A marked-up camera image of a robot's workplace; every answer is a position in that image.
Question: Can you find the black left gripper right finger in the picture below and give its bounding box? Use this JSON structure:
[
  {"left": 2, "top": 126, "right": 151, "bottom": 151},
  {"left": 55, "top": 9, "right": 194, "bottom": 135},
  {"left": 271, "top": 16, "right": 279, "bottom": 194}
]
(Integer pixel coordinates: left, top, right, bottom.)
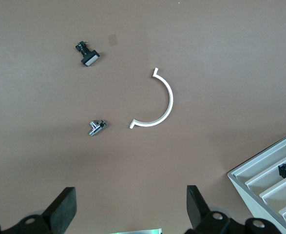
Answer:
[{"left": 186, "top": 185, "right": 286, "bottom": 234}]

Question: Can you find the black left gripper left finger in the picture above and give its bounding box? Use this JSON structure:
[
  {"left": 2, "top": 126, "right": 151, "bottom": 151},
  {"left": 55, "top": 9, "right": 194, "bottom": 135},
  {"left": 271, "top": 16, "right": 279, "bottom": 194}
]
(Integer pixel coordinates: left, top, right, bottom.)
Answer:
[{"left": 0, "top": 186, "right": 77, "bottom": 234}]

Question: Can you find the white drawer cabinet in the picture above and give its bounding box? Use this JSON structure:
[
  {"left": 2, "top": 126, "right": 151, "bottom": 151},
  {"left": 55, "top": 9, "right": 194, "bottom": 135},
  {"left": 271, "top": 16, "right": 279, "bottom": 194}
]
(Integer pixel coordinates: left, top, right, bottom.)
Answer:
[{"left": 227, "top": 130, "right": 286, "bottom": 234}]

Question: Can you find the chrome metal fitting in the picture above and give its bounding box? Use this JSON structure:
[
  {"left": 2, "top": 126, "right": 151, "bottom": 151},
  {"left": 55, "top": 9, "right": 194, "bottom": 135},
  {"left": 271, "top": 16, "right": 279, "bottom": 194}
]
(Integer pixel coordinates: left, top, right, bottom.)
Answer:
[{"left": 88, "top": 119, "right": 107, "bottom": 137}]

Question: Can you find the white semicircular bracket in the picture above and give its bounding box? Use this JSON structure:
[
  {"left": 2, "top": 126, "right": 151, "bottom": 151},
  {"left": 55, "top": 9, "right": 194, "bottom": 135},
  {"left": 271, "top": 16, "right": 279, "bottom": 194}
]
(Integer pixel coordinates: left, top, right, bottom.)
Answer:
[{"left": 129, "top": 67, "right": 174, "bottom": 129}]

